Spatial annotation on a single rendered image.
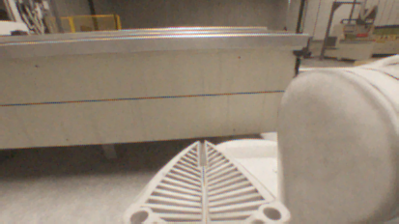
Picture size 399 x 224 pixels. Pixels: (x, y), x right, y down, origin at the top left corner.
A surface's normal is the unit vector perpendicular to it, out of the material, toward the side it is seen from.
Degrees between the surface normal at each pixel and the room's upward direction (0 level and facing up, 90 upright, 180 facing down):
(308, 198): 91
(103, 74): 90
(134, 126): 90
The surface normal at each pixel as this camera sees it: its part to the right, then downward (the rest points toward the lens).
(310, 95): -0.99, -0.10
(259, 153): 0.00, 0.00
